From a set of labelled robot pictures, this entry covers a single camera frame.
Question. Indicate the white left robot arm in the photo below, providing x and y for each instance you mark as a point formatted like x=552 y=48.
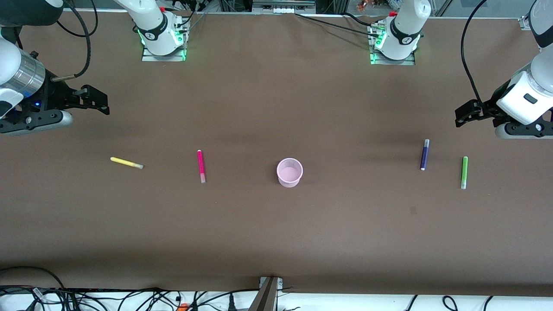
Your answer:
x=406 y=26

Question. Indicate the purple highlighter pen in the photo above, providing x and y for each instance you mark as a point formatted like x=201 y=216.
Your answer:
x=424 y=155

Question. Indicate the pink highlighter pen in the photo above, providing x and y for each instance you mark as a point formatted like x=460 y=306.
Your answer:
x=201 y=166

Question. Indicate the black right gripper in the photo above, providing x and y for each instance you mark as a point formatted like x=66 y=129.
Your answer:
x=54 y=96

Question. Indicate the aluminium frame rail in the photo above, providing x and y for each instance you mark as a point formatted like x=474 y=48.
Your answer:
x=283 y=6

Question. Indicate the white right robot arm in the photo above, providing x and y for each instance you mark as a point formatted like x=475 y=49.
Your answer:
x=153 y=21

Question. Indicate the metal table edge bracket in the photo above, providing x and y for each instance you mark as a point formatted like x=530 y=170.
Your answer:
x=265 y=298

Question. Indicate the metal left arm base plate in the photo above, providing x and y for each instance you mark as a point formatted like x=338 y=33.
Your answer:
x=393 y=62

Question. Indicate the pink mesh pen holder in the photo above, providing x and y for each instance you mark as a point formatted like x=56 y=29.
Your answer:
x=289 y=177

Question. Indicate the orange plug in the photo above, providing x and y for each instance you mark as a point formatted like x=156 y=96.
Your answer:
x=182 y=307

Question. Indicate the aluminium corner bracket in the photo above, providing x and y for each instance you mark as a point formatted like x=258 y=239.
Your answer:
x=525 y=22

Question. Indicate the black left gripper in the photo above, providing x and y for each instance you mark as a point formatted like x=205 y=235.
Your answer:
x=488 y=108

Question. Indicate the green highlighter pen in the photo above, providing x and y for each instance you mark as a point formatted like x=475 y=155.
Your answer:
x=464 y=172

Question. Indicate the yellow highlighter pen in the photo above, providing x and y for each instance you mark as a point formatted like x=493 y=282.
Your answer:
x=125 y=163

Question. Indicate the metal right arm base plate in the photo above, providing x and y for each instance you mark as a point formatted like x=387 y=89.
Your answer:
x=164 y=58

